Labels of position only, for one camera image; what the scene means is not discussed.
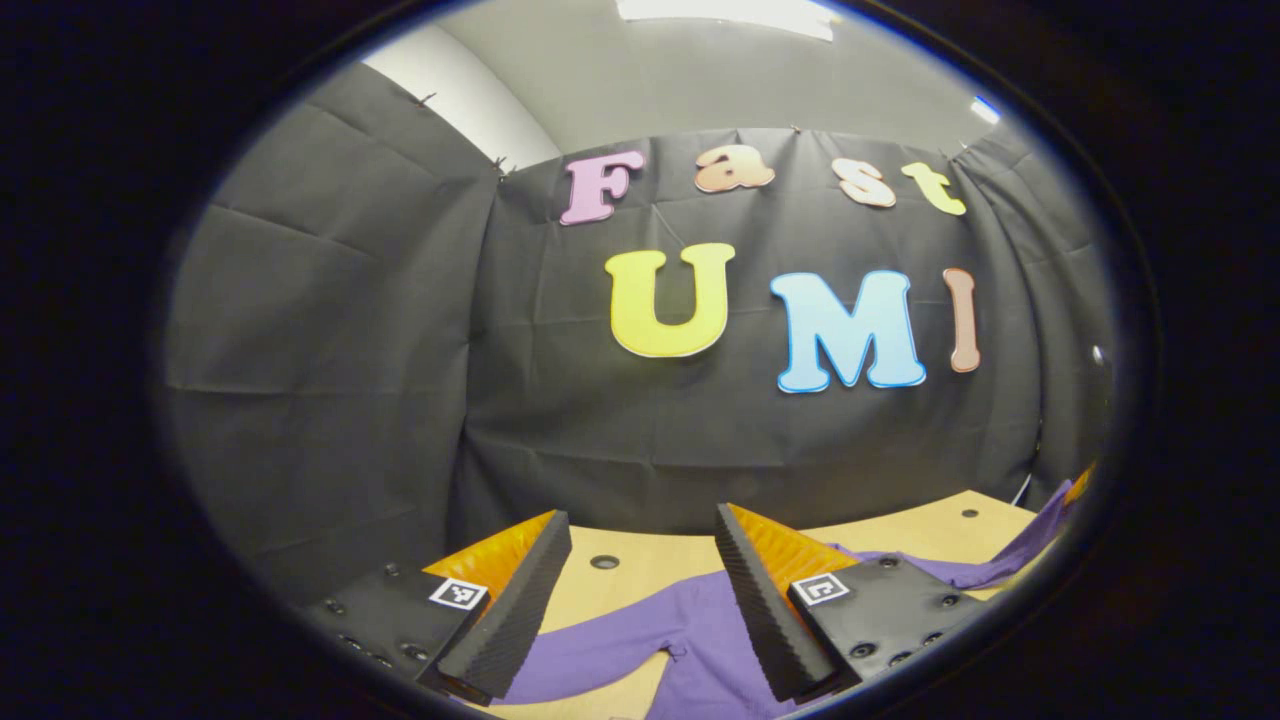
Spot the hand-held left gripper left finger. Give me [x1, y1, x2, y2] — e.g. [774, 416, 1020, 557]
[305, 510, 573, 706]

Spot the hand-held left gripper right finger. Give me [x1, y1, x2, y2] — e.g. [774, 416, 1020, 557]
[714, 503, 987, 704]

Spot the purple shirt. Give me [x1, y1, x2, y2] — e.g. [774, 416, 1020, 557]
[500, 480, 1077, 720]

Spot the black backdrop cloth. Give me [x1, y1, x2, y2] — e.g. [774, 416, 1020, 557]
[160, 62, 1117, 601]

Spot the long ceiling light panel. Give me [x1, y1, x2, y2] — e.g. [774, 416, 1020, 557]
[617, 0, 836, 43]

